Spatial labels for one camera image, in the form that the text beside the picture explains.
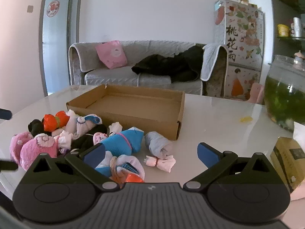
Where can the pink printed cushion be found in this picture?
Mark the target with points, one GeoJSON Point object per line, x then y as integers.
{"type": "Point", "coordinates": [112, 53]}

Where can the white pinkish sock roll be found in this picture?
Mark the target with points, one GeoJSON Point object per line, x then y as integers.
{"type": "Point", "coordinates": [71, 120]}

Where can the yellow cardboard box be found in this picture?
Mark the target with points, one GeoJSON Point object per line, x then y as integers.
{"type": "Point", "coordinates": [286, 162]}

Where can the pink plastic chair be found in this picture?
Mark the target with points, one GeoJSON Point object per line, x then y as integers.
{"type": "Point", "coordinates": [256, 93]}

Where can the round red door decoration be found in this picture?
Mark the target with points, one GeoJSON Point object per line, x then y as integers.
{"type": "Point", "coordinates": [53, 8]}

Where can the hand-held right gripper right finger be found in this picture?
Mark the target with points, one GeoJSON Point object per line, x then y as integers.
{"type": "Point", "coordinates": [208, 155]}

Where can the white tissue paper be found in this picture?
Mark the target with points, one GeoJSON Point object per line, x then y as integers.
{"type": "Point", "coordinates": [299, 133]}

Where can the wall light switch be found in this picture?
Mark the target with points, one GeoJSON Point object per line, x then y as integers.
{"type": "Point", "coordinates": [29, 8]}

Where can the yellow cup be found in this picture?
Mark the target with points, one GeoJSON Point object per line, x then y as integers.
{"type": "Point", "coordinates": [283, 30]}

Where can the white sock bundle dark band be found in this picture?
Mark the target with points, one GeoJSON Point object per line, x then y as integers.
{"type": "Point", "coordinates": [166, 164]}

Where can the black clothing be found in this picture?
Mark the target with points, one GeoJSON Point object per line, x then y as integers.
{"type": "Point", "coordinates": [166, 65]}

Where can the floral covered refrigerator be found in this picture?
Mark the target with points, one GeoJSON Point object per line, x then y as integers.
{"type": "Point", "coordinates": [240, 40]}

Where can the white quilted armrest cover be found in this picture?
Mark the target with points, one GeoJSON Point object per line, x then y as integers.
{"type": "Point", "coordinates": [212, 59]}

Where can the orange red sock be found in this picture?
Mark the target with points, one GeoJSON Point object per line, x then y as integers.
{"type": "Point", "coordinates": [134, 179]}

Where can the white plush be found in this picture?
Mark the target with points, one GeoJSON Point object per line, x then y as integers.
{"type": "Point", "coordinates": [124, 143]}

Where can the glass fish bowl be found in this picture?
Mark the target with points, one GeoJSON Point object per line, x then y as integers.
{"type": "Point", "coordinates": [281, 93]}

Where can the brown cardboard box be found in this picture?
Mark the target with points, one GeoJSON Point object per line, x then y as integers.
{"type": "Point", "coordinates": [143, 121]}

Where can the grey door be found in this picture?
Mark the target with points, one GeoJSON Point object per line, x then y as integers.
{"type": "Point", "coordinates": [56, 52]}

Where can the grey display cabinet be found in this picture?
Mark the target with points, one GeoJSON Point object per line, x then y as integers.
{"type": "Point", "coordinates": [288, 7]}

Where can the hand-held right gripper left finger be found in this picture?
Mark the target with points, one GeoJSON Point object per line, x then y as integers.
{"type": "Point", "coordinates": [94, 153]}

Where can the grey quilted sofa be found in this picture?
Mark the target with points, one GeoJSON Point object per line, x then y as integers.
{"type": "Point", "coordinates": [152, 50]}

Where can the pink cartoon sock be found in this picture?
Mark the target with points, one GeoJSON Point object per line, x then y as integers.
{"type": "Point", "coordinates": [100, 138]}

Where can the white blue printed sock bundle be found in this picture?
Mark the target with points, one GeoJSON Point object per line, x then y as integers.
{"type": "Point", "coordinates": [128, 164]}

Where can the black plush toy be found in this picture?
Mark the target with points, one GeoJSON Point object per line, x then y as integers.
{"type": "Point", "coordinates": [35, 126]}

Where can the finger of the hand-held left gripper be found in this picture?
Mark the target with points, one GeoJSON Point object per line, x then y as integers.
{"type": "Point", "coordinates": [8, 165]}
{"type": "Point", "coordinates": [5, 114]}

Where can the white sock with blue trim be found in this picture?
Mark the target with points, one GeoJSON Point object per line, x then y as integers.
{"type": "Point", "coordinates": [89, 124]}

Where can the grey sock roll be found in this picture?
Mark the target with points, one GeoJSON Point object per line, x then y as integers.
{"type": "Point", "coordinates": [154, 143]}

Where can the silver foil roll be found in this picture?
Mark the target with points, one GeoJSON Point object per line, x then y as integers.
{"type": "Point", "coordinates": [297, 27]}

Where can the small white sock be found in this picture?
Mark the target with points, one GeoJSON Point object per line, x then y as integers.
{"type": "Point", "coordinates": [64, 139]}

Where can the yellow paper scrap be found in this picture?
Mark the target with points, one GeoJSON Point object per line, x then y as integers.
{"type": "Point", "coordinates": [246, 119]}

